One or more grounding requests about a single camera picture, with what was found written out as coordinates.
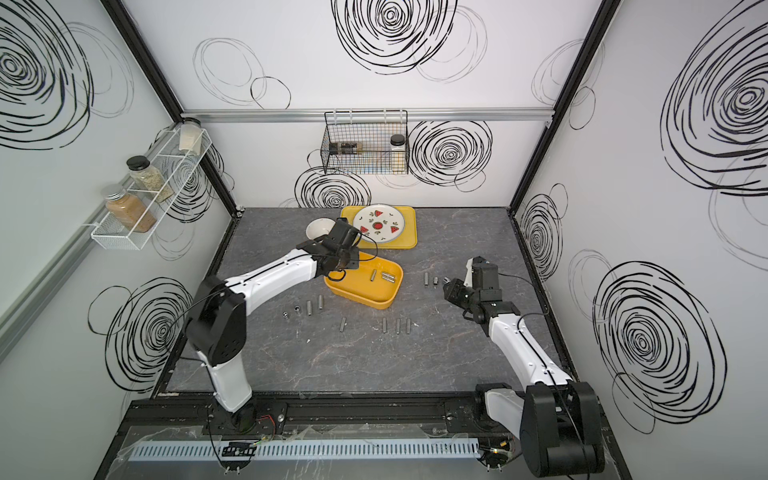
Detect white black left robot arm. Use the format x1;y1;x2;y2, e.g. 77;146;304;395
184;217;363;415

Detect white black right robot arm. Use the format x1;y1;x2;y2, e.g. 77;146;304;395
443;256;606;478

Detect yellow plastic storage box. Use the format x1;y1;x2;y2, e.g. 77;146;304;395
324;252;404;310

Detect orange white bowl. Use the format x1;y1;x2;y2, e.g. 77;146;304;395
305;218;335;241

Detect watermelon pattern ceramic plate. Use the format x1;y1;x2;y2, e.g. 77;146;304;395
352;204;405;243

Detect yellow plastic tray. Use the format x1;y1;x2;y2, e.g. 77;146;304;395
341;206;418;250

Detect dark item in basket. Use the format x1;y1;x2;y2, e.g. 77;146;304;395
327;141;362;156

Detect spice jar white contents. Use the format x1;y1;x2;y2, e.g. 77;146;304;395
179;118;203;156

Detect spice jar black lid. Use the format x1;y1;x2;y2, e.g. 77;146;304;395
126;155;174;203

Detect spice jar brown powder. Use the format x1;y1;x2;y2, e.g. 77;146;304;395
101;184;156;233

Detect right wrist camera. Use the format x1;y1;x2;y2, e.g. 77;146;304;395
464;256;486;288

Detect black wire wall basket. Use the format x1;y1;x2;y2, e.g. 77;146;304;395
320;109;410;175

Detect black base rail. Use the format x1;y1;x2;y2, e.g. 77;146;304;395
120;392;517;437

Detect clear acrylic wall shelf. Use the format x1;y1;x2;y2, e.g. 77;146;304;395
91;124;216;258

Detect white slotted cable duct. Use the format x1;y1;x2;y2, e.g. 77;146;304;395
128;438;481;462

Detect black corner frame post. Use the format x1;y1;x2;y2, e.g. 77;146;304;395
509;0;621;216

